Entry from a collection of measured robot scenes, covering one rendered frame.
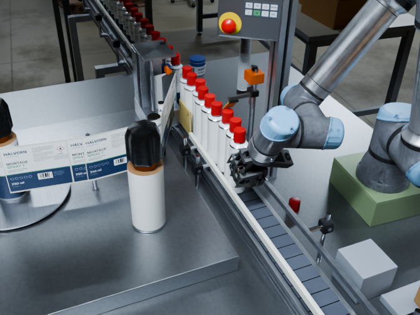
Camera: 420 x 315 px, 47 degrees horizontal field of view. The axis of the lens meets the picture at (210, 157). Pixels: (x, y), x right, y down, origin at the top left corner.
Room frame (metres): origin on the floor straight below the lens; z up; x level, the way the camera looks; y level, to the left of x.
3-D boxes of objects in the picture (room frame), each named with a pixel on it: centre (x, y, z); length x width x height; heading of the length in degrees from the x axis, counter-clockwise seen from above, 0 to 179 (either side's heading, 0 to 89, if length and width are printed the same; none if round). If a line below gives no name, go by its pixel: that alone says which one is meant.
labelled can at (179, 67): (1.58, 0.13, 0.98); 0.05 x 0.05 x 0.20
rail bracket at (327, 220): (0.86, -0.27, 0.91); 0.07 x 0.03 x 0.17; 114
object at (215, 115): (1.23, -0.02, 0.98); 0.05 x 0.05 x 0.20
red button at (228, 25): (1.21, -0.04, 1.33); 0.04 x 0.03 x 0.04; 79
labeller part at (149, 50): (1.48, 0.19, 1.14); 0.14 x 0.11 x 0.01; 24
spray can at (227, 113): (1.19, -0.05, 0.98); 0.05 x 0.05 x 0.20
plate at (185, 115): (1.39, 0.09, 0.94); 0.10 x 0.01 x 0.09; 24
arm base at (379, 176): (1.12, -0.50, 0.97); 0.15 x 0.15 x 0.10
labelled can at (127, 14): (2.12, 0.37, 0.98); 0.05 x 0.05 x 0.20
